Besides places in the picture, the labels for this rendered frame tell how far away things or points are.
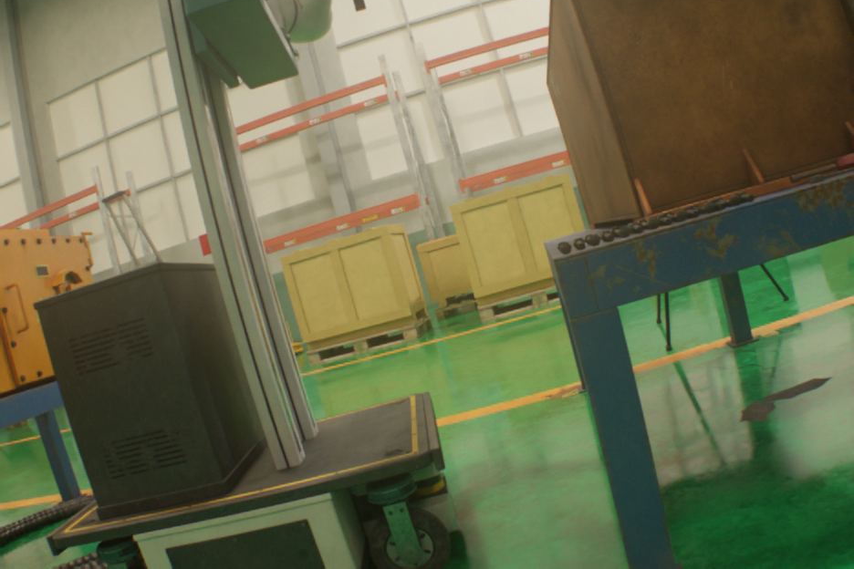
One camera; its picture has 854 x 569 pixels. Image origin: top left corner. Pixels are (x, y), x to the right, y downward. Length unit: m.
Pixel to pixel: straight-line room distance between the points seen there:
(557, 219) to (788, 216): 5.54
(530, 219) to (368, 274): 1.67
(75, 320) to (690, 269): 1.26
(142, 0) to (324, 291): 8.28
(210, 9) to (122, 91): 12.05
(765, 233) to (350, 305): 6.02
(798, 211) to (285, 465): 1.19
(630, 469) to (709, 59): 0.79
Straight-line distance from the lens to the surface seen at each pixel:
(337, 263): 6.94
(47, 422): 3.77
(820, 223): 1.19
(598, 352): 1.11
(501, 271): 6.63
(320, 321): 7.08
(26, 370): 2.73
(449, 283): 8.04
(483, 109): 11.28
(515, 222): 6.60
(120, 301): 1.55
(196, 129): 1.63
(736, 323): 2.96
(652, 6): 1.43
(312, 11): 2.18
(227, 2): 1.53
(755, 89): 1.43
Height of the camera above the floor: 0.68
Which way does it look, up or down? 1 degrees down
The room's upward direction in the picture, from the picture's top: 16 degrees counter-clockwise
